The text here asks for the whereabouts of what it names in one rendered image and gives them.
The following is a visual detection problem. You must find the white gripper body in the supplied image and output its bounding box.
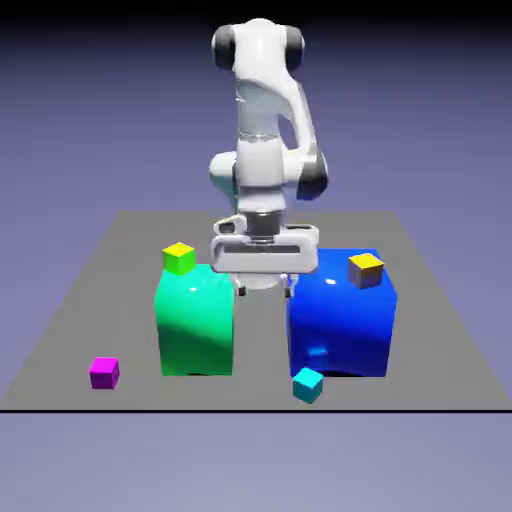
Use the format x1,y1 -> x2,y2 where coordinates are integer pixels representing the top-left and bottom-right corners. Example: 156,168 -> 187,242
210,224 -> 321,276

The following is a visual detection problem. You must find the large blue box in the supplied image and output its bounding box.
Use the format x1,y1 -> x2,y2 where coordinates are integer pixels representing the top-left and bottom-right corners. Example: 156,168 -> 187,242
286,247 -> 399,379

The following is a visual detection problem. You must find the small cyan cube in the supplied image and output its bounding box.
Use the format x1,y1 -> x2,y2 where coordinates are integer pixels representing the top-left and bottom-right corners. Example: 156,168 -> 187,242
291,366 -> 325,405

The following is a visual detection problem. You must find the small yellow-green cube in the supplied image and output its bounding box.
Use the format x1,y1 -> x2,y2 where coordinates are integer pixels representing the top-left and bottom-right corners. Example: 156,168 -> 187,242
162,241 -> 197,277

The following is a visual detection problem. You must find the large green box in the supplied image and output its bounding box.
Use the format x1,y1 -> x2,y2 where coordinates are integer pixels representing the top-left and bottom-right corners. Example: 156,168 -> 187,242
154,262 -> 236,378

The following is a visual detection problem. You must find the small yellow-orange cube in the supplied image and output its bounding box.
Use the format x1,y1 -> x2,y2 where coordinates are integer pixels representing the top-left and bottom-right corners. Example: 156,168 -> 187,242
346,252 -> 386,290

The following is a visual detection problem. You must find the small magenta cube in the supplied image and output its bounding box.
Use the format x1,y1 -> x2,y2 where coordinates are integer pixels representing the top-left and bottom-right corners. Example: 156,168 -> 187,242
88,356 -> 121,391

